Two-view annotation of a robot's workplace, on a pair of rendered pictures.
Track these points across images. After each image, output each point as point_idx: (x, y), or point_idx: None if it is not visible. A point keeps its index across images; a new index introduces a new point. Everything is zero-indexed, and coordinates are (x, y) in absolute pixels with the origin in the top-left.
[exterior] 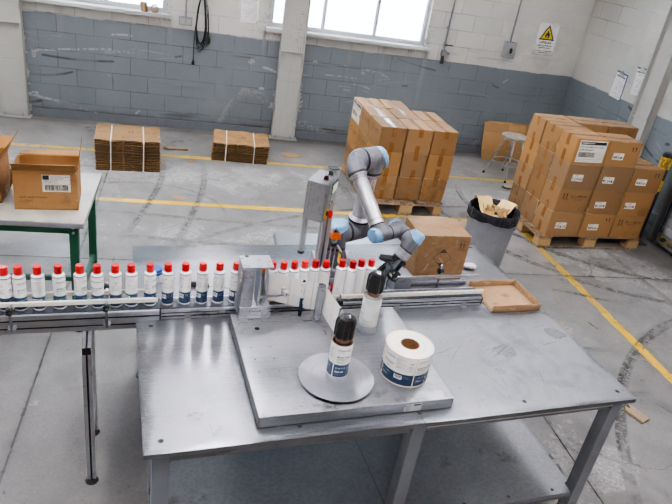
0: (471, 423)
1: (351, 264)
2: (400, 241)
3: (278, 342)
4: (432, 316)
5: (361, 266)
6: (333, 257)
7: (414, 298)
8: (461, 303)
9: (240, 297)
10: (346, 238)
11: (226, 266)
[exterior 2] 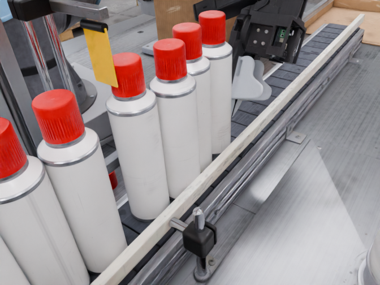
0: None
1: (170, 61)
2: (129, 24)
3: None
4: (359, 107)
5: (197, 56)
6: (65, 76)
7: (304, 88)
8: (350, 56)
9: None
10: (54, 17)
11: None
